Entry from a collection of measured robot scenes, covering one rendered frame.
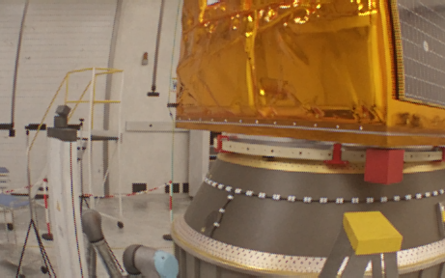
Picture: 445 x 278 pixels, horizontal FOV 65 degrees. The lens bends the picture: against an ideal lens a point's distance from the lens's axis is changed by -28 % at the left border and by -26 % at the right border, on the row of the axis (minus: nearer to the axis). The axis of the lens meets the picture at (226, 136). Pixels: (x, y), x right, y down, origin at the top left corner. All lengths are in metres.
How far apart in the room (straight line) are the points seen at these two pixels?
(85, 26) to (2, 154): 3.61
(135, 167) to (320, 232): 8.31
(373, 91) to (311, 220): 0.68
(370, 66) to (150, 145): 8.73
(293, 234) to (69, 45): 8.12
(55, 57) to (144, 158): 3.39
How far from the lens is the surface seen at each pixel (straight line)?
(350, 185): 2.02
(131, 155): 9.98
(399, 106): 1.73
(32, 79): 9.35
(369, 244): 1.17
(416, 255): 2.06
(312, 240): 1.96
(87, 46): 9.63
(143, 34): 10.15
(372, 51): 1.69
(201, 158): 9.79
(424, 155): 2.20
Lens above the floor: 1.83
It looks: 2 degrees down
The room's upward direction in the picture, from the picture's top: 2 degrees clockwise
